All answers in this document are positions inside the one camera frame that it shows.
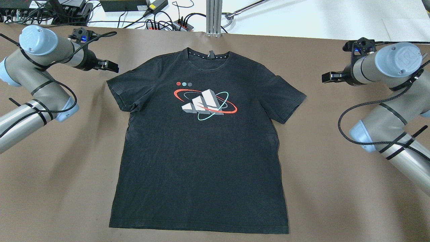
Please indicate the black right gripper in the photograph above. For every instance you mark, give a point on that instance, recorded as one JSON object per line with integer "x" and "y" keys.
{"x": 348, "y": 71}

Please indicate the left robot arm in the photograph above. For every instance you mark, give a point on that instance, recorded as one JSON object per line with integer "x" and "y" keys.
{"x": 38, "y": 49}

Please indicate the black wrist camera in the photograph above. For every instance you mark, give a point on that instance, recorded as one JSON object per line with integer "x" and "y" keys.
{"x": 82, "y": 35}
{"x": 362, "y": 46}

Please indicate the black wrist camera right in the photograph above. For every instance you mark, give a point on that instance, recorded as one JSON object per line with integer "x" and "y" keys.
{"x": 362, "y": 46}

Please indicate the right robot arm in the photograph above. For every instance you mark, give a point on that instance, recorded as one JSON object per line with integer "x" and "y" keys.
{"x": 400, "y": 66}

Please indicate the black power adapter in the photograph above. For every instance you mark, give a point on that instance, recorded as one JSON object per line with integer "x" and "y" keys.
{"x": 124, "y": 5}

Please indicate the aluminium frame post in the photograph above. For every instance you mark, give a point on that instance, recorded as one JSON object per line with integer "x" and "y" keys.
{"x": 213, "y": 18}

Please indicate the metal grabber stick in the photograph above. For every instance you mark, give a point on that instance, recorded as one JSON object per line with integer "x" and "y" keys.
{"x": 229, "y": 16}

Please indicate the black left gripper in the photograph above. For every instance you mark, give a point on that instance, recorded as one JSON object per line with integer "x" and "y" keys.
{"x": 89, "y": 61}

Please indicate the black printed t-shirt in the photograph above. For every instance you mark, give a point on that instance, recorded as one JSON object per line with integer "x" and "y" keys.
{"x": 201, "y": 150}

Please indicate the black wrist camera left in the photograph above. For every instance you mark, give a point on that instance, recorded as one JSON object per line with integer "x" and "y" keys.
{"x": 82, "y": 35}

